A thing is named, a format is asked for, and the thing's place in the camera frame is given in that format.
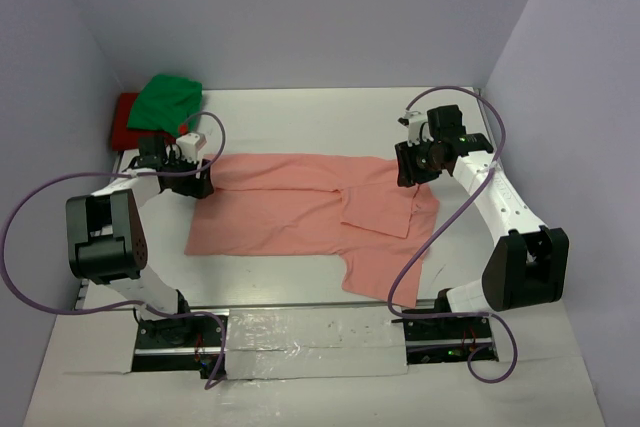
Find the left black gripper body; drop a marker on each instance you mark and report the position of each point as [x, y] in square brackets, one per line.
[189, 185]

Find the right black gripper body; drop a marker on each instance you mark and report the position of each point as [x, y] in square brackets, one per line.
[418, 162]

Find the salmon pink t-shirt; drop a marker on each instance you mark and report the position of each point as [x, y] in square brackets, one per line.
[319, 205]

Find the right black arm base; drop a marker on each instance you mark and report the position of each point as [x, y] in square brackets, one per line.
[447, 340]

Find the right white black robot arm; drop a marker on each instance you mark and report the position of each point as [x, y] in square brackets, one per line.
[528, 264]

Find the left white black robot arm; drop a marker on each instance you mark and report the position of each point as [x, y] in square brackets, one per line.
[106, 241]

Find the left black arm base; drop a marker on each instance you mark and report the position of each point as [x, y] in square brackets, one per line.
[186, 345]

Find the red folded t-shirt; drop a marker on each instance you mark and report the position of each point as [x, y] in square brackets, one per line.
[125, 127]

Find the green folded t-shirt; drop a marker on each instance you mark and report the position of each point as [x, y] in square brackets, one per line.
[165, 103]

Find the silver tape patch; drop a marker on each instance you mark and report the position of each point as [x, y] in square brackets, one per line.
[283, 344]

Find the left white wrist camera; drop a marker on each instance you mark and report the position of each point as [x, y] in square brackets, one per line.
[190, 144]

